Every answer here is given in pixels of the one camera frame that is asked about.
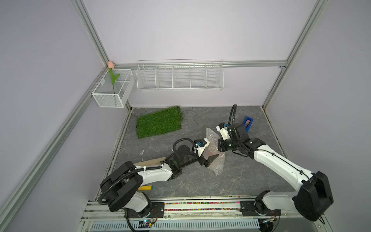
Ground clear bubble wrap sheet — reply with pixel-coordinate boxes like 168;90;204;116
203;128;226;176

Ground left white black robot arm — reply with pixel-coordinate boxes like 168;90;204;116
97;138;219;218

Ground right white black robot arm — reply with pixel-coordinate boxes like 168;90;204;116
216;123;334;221

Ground blue tape dispenser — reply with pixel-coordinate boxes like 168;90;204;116
243;116;254;131

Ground cream work glove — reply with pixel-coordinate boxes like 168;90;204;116
134;157;166;167

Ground green artificial grass mat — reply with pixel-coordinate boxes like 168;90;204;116
136;106;183;139

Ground artificial pink tulip flower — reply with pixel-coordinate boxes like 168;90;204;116
108;61;121;94

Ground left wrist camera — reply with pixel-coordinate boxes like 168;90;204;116
194;138;210;157

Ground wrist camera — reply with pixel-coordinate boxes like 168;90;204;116
194;138;210;157
216;122;231;141

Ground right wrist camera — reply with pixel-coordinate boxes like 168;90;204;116
216;122;231;141

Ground yellow blue handled tool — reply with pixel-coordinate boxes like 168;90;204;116
138;185;153;191

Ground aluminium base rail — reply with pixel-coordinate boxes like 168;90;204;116
81;197;319;222

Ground white wire wall shelf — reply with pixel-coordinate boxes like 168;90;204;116
136;59;224;91

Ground white mesh wall basket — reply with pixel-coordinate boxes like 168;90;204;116
92;68;134;108

